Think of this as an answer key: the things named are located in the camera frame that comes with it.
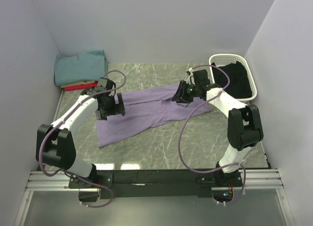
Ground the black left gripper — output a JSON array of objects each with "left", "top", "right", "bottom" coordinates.
[{"left": 96, "top": 93, "right": 125, "bottom": 121}]

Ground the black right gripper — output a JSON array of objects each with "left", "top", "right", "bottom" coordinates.
[{"left": 171, "top": 81, "right": 199, "bottom": 104}]

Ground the purple t shirt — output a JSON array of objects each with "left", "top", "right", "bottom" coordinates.
[{"left": 96, "top": 84, "right": 203, "bottom": 148}]

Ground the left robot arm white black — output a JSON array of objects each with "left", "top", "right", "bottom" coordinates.
[{"left": 36, "top": 77, "right": 125, "bottom": 188}]

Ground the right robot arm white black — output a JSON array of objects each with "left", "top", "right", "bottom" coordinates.
[{"left": 172, "top": 68, "right": 264, "bottom": 186}]

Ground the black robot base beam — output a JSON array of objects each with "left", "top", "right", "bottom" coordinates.
[{"left": 68, "top": 169, "right": 243, "bottom": 203}]

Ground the folded pink t shirt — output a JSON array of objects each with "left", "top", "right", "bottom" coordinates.
[{"left": 64, "top": 81, "right": 98, "bottom": 91}]

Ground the folded tan t shirt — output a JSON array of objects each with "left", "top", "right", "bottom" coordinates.
[{"left": 60, "top": 80, "right": 95, "bottom": 88}]

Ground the black t shirt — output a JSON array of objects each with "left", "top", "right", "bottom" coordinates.
[{"left": 212, "top": 61, "right": 252, "bottom": 99}]

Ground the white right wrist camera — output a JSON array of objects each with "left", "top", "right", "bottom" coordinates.
[{"left": 186, "top": 68, "right": 195, "bottom": 85}]

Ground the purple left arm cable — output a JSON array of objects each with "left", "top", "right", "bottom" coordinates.
[{"left": 39, "top": 69, "right": 127, "bottom": 208}]

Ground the aluminium frame rail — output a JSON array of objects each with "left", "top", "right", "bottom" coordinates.
[{"left": 14, "top": 91, "right": 294, "bottom": 226}]

